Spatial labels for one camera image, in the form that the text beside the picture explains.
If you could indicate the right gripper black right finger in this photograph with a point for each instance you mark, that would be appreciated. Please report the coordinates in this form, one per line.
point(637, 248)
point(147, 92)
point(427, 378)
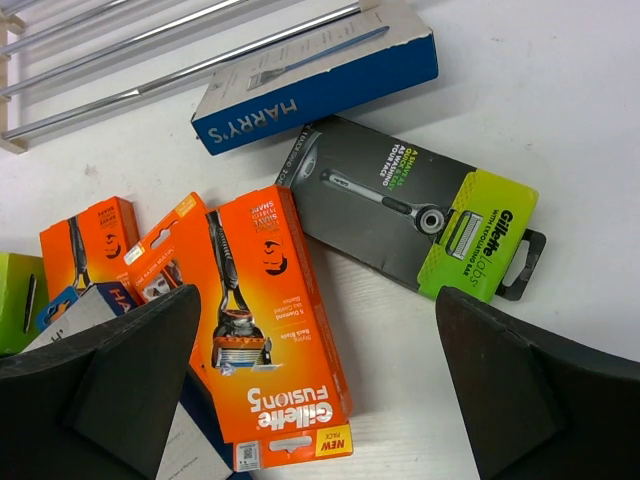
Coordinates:
point(537, 405)

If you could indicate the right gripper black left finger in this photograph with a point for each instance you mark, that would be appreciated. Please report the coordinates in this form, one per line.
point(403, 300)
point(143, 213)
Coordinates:
point(99, 404)

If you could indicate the orange Gillette styler box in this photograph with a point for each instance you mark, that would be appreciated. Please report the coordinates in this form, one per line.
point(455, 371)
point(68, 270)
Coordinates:
point(153, 262)

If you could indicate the orange Gillette Fusion5 razor box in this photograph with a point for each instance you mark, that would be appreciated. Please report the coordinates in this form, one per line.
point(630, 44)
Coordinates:
point(272, 365)

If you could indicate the grey Harry's box blue razor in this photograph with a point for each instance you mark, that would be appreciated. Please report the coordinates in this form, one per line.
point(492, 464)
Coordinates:
point(191, 448)

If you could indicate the small orange Gillette razor box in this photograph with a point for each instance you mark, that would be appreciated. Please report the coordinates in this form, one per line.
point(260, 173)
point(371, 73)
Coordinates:
point(89, 247)

